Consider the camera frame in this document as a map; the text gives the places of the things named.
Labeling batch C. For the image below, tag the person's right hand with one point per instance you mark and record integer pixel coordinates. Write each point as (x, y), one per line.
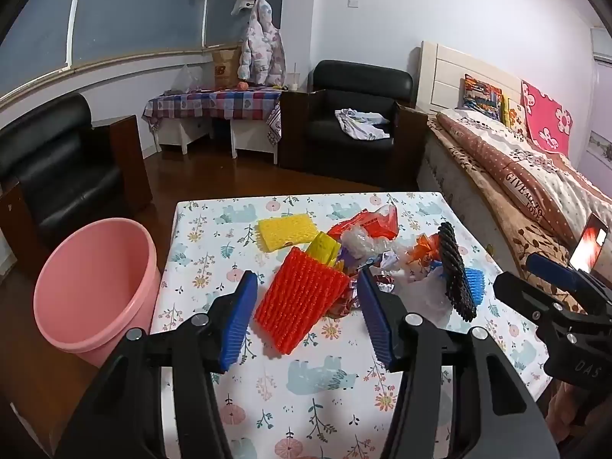
(569, 411)

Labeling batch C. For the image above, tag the clear plastic wrap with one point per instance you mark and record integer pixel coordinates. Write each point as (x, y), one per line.
(361, 244)

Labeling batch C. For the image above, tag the yellow pillow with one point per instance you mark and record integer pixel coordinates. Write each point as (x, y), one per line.
(514, 114)

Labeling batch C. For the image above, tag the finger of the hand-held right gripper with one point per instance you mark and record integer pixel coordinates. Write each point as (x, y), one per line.
(550, 267)
(521, 291)

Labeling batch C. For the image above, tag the red foam fruit net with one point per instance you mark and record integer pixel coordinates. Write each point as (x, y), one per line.
(296, 296)

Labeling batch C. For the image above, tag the blue foam fruit net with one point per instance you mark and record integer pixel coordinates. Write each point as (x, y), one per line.
(475, 284)

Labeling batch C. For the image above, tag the orange wrapper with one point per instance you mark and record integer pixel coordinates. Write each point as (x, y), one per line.
(425, 248)

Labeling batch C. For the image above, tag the white plastic bag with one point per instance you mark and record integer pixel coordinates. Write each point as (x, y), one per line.
(425, 301)

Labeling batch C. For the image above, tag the white desk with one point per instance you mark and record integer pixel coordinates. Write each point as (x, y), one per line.
(191, 129)

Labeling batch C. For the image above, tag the floral tablecloth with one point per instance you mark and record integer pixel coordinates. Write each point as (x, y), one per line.
(296, 392)

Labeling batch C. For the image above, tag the white patterned cloth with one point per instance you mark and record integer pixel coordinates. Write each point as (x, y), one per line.
(361, 124)

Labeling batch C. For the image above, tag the colourful patterned pillow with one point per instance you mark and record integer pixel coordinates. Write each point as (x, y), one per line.
(483, 98)

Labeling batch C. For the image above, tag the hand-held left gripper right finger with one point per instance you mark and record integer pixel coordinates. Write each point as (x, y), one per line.
(377, 325)

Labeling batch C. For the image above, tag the black leather armchair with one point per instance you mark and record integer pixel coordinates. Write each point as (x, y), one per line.
(349, 100)
(62, 153)

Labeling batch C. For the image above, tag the plastic drink cup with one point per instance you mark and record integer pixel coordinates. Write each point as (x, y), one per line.
(292, 81)

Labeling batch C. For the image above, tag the cream bed headboard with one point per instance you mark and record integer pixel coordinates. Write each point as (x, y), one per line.
(444, 76)

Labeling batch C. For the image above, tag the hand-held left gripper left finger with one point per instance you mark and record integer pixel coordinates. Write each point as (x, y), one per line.
(236, 325)

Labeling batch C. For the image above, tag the pink flowered pillow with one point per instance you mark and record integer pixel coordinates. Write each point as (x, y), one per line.
(547, 119)

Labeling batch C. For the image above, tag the brown floral blanket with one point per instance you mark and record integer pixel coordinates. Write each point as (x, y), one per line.
(521, 244)

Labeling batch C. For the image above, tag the plaid tablecloth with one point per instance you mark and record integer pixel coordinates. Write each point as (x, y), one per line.
(215, 103)

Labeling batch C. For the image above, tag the black foam fruit net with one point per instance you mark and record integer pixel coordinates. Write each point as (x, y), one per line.
(454, 272)

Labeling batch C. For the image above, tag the brown paper bag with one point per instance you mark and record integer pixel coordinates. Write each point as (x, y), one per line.
(225, 69)

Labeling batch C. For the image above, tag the white floral puffer jacket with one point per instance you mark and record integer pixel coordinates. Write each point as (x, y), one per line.
(260, 48)

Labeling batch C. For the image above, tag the smartphone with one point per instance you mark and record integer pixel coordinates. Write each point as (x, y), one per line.
(590, 244)

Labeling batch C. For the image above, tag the maroon foil wrapper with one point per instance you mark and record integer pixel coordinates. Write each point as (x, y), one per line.
(346, 303)

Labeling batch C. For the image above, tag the clear plastic bag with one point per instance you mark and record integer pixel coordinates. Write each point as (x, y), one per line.
(186, 81)

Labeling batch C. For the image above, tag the yellow sponge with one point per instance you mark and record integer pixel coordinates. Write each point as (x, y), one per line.
(284, 232)

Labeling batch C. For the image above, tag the white air conditioner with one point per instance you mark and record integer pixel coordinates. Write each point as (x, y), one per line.
(602, 45)

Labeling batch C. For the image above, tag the red plastic bag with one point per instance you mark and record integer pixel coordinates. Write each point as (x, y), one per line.
(368, 224)

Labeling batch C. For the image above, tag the pink plastic bucket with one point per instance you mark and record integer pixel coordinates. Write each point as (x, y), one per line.
(95, 296)

